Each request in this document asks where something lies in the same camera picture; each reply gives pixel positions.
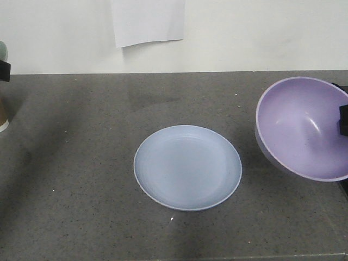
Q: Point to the brown paper cup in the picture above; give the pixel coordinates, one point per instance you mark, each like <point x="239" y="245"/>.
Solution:
<point x="3" y="118"/>

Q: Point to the light blue plate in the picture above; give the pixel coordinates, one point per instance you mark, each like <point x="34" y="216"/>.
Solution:
<point x="187" y="168"/>

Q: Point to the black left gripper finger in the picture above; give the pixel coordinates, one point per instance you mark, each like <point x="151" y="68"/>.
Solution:
<point x="5" y="71"/>

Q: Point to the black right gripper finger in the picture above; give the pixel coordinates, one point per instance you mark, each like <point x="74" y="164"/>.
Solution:
<point x="343" y="121"/>

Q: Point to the white paper sheet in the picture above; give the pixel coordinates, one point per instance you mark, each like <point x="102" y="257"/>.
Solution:
<point x="139" y="22"/>

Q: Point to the mint green plastic spoon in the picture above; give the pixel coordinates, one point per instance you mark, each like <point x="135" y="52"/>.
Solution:
<point x="3" y="51"/>

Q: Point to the purple plastic bowl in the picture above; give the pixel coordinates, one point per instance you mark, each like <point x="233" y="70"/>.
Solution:
<point x="297" y="128"/>

